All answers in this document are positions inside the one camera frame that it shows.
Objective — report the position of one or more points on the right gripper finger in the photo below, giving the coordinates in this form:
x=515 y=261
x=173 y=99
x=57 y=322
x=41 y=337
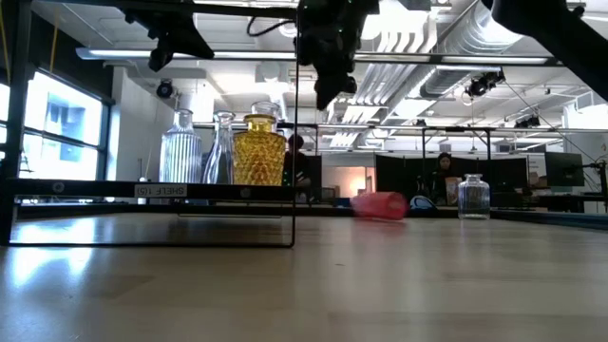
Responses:
x=344 y=84
x=325 y=90

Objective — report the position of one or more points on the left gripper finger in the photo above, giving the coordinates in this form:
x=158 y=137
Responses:
x=187 y=35
x=185 y=51

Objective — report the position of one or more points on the amber hobnail glass vase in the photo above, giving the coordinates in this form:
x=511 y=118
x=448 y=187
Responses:
x=259 y=157

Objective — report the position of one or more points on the clear ribbed glass bottle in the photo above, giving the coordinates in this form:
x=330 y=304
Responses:
x=180 y=157

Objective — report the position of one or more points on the clear fluted glass carafe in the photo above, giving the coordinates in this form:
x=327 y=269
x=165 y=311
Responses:
x=220 y=161

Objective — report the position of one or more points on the red ribbed glass vase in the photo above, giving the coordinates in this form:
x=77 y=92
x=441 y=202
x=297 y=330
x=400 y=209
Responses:
x=380 y=206

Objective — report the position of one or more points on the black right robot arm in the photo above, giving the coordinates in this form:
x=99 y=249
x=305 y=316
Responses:
x=560 y=33

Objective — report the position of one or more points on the white shelf label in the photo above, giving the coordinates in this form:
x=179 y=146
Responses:
x=160 y=190

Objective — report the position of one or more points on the person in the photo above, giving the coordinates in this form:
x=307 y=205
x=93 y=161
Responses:
x=444 y=173
x=299 y=164

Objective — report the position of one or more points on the large window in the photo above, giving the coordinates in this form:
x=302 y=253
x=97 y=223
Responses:
x=62 y=123

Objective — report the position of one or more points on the black track spotlight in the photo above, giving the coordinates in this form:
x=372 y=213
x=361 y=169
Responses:
x=527 y=122
x=482 y=85

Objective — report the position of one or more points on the blue white round object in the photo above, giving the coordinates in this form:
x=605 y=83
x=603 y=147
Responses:
x=423 y=203

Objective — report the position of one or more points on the orange box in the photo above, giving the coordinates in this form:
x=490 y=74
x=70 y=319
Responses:
x=453 y=190

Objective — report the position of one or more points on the clear ribbed glass jar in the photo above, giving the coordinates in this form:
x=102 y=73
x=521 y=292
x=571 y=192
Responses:
x=473 y=199

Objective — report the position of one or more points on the black partition screens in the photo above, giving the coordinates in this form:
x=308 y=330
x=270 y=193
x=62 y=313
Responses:
x=503 y=176

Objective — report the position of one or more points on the black desk monitor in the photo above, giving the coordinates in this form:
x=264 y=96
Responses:
x=564 y=168

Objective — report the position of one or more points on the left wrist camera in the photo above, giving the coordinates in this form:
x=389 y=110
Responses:
x=160 y=59

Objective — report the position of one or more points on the black ceiling camera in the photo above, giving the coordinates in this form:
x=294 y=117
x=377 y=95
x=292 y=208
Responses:
x=165 y=89

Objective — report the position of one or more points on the black ceiling light rail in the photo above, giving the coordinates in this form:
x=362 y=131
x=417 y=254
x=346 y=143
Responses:
x=434 y=59

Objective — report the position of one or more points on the silver air duct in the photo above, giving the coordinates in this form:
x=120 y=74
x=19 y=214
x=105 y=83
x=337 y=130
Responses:
x=446 y=81

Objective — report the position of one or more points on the wooden shelf black frame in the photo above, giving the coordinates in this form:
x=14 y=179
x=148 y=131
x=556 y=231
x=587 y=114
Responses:
x=71 y=189

